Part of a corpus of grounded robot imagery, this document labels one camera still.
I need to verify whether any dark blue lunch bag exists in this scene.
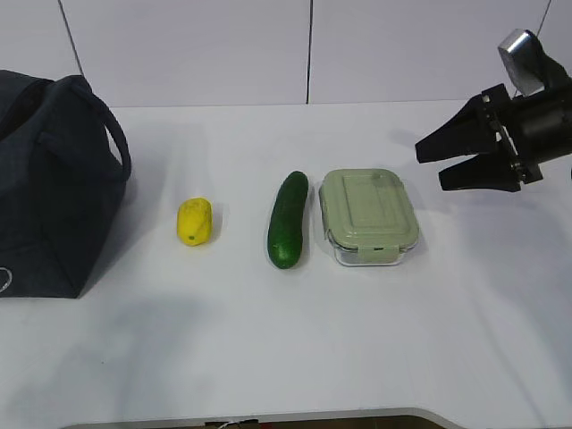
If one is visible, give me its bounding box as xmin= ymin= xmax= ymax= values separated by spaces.
xmin=1 ymin=70 xmax=131 ymax=299

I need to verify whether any green cucumber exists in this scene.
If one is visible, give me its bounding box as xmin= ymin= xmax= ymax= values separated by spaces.
xmin=266 ymin=171 xmax=309 ymax=269

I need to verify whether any yellow lemon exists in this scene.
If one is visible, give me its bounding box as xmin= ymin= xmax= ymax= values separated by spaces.
xmin=176 ymin=198 xmax=213 ymax=247

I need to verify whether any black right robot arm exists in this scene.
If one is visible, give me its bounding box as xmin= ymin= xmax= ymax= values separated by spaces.
xmin=415 ymin=83 xmax=571 ymax=192

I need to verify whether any green lidded glass container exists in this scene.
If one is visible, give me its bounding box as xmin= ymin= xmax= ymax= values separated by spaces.
xmin=319 ymin=169 xmax=419 ymax=266

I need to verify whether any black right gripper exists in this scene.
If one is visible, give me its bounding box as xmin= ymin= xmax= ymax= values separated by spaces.
xmin=415 ymin=84 xmax=543 ymax=192

